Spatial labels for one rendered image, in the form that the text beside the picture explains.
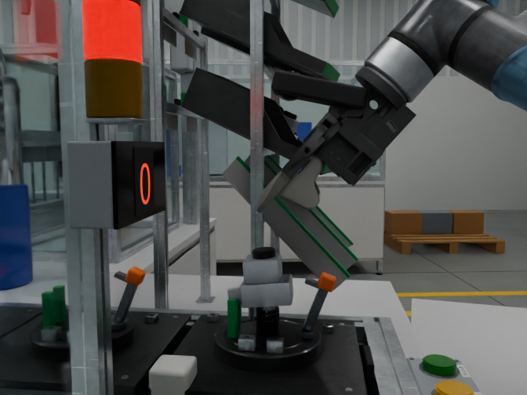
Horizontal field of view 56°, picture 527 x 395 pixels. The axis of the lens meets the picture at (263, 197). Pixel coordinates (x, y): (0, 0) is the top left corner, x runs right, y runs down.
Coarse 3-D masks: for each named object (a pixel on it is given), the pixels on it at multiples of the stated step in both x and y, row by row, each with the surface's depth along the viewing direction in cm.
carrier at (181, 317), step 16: (112, 320) 70; (128, 320) 68; (144, 320) 75; (160, 320) 75; (176, 320) 75; (112, 336) 64; (128, 336) 66; (144, 336) 69; (160, 336) 69; (176, 336) 70; (112, 352) 63; (128, 352) 64; (144, 352) 64; (160, 352) 64; (128, 368) 59; (144, 368) 59; (128, 384) 55; (144, 384) 58
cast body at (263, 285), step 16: (256, 256) 62; (272, 256) 63; (256, 272) 62; (272, 272) 62; (240, 288) 62; (256, 288) 62; (272, 288) 62; (288, 288) 62; (256, 304) 62; (272, 304) 62; (288, 304) 62
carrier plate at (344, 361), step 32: (224, 320) 75; (320, 320) 75; (192, 352) 64; (352, 352) 64; (192, 384) 55; (224, 384) 55; (256, 384) 55; (288, 384) 55; (320, 384) 55; (352, 384) 55
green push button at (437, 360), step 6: (432, 354) 63; (438, 354) 63; (426, 360) 61; (432, 360) 61; (438, 360) 61; (444, 360) 61; (450, 360) 61; (426, 366) 60; (432, 366) 60; (438, 366) 59; (444, 366) 59; (450, 366) 59; (432, 372) 60; (438, 372) 59; (444, 372) 59; (450, 372) 59
